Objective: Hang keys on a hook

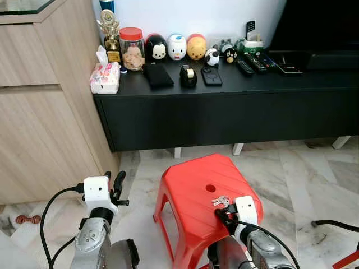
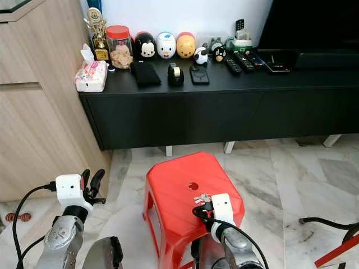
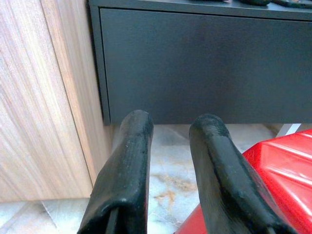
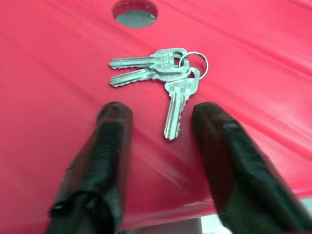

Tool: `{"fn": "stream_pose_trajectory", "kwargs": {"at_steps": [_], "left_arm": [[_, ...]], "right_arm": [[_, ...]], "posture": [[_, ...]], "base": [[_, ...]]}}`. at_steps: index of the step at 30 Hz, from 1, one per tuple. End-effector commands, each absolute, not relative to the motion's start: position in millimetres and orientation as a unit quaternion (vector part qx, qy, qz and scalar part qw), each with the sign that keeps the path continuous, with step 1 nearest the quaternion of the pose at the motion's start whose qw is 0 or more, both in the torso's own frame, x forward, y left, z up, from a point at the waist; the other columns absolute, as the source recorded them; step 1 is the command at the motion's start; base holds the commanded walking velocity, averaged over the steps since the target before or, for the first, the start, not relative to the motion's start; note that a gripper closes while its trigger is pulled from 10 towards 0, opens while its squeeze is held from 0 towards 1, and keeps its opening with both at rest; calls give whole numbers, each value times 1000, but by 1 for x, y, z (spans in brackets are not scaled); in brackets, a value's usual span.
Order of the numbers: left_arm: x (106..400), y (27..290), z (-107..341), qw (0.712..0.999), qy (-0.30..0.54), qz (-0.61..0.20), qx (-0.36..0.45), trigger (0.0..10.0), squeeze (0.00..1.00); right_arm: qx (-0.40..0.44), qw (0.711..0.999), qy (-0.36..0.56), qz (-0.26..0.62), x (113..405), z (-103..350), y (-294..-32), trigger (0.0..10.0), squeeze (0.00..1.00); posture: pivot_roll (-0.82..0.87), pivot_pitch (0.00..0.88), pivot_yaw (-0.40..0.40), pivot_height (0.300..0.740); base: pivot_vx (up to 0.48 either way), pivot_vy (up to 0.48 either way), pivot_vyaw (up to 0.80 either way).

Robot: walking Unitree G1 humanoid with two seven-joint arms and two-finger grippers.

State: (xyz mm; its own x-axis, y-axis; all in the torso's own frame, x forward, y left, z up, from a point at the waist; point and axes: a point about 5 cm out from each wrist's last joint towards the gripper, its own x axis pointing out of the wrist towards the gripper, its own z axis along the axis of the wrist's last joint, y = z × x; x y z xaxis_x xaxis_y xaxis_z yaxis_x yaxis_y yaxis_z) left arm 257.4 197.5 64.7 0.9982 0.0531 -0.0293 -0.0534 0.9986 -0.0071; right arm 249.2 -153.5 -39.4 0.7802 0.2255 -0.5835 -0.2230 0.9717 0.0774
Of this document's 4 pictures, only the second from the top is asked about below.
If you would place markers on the black tv console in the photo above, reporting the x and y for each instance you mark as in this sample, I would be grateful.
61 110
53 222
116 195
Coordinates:
213 112

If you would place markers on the black mouse plush toy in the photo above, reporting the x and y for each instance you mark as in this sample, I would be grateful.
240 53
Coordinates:
145 46

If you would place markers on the red lidded snack jar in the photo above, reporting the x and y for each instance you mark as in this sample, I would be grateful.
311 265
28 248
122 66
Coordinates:
119 51

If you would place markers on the black tape dispenser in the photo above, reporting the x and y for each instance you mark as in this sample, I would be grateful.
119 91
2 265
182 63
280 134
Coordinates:
175 75

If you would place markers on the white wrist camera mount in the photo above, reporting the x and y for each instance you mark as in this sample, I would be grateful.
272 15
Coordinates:
222 207
70 189

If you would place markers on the small wooden dumbbell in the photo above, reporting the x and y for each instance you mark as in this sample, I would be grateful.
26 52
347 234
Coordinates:
15 217

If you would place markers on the black smartphone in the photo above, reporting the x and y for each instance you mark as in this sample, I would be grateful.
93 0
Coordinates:
199 74

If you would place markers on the small panda figurine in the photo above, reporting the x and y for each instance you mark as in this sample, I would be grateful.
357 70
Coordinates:
201 55

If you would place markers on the glass cabinet top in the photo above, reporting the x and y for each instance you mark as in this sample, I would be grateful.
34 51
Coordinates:
12 4

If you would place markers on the green desk holder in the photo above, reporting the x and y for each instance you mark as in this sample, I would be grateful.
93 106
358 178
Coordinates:
241 43

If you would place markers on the pink tissue pack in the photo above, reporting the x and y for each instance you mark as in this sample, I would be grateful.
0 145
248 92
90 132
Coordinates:
91 77

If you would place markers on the small black upright remote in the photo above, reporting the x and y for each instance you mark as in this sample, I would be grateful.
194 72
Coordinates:
240 25

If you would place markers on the silver robot left leg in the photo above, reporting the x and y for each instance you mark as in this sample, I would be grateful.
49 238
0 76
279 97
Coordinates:
105 255

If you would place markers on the black wallet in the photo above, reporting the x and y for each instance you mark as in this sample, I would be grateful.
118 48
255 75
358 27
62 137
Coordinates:
146 74

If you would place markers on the small black figurine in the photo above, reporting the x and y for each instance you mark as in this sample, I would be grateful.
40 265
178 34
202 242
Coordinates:
218 52

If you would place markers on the red metal bar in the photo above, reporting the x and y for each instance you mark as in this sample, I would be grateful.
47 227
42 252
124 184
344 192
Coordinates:
339 249

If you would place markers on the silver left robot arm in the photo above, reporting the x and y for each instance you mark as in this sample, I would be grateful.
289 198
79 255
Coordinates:
61 238

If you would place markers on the light wooden cabinet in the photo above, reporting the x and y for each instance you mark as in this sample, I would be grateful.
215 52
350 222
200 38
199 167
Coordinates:
39 112

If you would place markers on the red plastic stool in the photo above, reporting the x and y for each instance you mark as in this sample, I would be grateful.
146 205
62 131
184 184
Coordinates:
174 176

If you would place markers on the gold trophy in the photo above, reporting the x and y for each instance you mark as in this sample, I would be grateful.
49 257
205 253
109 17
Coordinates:
98 32

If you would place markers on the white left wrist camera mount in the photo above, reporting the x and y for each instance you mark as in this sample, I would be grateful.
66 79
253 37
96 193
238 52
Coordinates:
70 189

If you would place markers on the black remote control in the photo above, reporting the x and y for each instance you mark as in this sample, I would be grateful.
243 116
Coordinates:
245 61
233 65
256 59

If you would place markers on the white duck plush toy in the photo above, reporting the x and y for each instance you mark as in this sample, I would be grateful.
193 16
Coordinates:
166 46

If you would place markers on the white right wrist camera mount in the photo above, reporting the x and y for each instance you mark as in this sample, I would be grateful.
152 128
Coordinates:
222 207

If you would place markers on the yellow bear plush toy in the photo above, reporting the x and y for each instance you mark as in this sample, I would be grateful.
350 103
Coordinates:
185 46

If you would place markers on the black television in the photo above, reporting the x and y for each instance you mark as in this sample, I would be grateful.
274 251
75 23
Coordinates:
308 25

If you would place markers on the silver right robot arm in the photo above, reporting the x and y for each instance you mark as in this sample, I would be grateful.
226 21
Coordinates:
241 246

